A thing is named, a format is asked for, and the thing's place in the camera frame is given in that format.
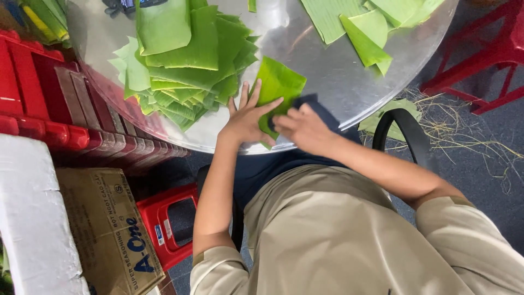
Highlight person's right hand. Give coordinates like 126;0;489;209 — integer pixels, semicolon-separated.
272;107;340;153

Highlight person's left hand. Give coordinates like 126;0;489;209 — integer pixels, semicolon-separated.
221;79;284;147

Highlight dark blue cloth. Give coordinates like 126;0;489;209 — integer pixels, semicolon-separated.
268;94;362;145

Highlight banana leaf piece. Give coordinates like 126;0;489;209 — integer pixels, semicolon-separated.
253;56;307;151

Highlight round metal tray table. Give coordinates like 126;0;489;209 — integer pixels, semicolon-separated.
65;0;460;155

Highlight banana leaf scrap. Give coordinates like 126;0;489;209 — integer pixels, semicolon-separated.
359;98;422;142

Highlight pile of cut banana leaves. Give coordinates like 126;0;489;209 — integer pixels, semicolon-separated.
108;0;261;132

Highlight person's beige shirt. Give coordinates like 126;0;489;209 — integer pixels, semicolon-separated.
190;165;524;295

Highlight heap of large banana leaves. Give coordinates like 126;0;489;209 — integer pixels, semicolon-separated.
300;0;446;77

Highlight small red plastic stool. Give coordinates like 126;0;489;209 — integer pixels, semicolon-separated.
136;183;200;272

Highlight scattered dry straw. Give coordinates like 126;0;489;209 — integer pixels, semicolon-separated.
393;87;524;195

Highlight brown cardboard carton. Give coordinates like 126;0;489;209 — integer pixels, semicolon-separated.
56;167;166;295

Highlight red plastic chair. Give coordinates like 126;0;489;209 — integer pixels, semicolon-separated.
420;0;524;115

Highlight stack of red plastic stools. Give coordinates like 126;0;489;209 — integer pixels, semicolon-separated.
0;29;191;173

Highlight bundle of green and yellow leaves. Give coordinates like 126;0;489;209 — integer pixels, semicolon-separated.
0;0;72;49

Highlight white foam box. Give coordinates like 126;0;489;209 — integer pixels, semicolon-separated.
0;134;91;295

